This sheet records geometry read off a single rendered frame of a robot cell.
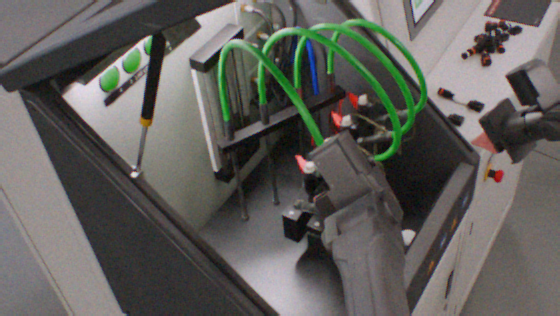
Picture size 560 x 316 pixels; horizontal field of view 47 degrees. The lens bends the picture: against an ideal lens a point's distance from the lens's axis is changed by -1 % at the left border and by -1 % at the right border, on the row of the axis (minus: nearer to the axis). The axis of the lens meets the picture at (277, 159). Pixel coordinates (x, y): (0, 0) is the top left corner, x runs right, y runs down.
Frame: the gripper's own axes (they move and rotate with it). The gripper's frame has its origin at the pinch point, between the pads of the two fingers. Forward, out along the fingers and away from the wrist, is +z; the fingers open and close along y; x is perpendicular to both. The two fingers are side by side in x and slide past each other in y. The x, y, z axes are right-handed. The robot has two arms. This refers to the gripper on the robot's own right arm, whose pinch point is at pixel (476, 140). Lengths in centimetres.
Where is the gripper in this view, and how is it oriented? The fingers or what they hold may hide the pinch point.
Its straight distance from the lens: 123.9
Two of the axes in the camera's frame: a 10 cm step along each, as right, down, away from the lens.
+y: -5.5, -8.3, -1.0
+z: -4.2, 1.8, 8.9
